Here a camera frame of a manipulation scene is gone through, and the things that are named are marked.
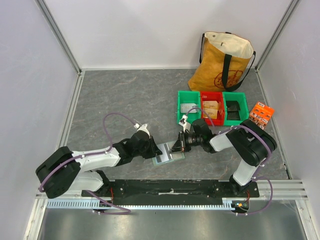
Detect silver cards in bin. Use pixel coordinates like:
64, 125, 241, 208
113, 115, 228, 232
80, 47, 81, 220
180, 103, 198, 114

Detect grey cable duct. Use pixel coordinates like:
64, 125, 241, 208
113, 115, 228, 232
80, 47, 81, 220
46, 198, 235, 211

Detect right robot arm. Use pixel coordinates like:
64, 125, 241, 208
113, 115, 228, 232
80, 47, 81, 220
169, 118, 277, 197

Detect black cards in bin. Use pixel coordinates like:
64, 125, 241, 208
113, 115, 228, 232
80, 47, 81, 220
226, 100, 241, 121

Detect left green bin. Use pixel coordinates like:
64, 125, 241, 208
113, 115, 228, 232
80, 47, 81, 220
177, 90, 201, 124

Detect yellow tote bag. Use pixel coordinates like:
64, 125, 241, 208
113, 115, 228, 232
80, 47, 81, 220
188, 31, 256, 92

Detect orange packet box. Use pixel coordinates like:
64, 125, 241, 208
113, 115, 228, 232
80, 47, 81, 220
249, 101, 275, 130

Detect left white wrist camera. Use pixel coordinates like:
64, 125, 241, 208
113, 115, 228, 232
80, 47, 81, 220
133, 123, 150, 135

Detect red bin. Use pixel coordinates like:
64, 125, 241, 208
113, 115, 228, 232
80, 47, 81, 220
200, 91, 225, 126

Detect brown cards in bin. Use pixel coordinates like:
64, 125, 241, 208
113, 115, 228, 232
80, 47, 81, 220
202, 100, 223, 120

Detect aluminium frame rail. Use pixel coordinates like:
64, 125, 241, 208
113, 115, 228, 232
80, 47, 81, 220
34, 178, 308, 201

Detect light green card holder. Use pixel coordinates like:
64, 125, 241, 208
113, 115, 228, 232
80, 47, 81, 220
152, 141, 185, 166

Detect right green bin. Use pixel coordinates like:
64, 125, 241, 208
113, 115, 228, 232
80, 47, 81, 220
222, 92, 249, 126

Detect green bin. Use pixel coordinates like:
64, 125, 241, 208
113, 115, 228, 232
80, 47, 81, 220
177, 90, 201, 124
222, 92, 249, 126

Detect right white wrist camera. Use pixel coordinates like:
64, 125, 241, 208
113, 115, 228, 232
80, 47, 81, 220
178, 114, 191, 133

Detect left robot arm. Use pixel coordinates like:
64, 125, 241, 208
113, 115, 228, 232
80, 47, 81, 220
35, 130, 163, 199

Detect silver credit card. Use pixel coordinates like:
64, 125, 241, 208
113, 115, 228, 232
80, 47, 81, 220
154, 142, 173, 165

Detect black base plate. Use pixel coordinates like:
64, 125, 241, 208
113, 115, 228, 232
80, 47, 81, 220
94, 179, 260, 201

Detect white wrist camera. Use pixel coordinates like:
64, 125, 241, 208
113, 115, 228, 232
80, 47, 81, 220
133, 123, 150, 135
178, 114, 191, 133

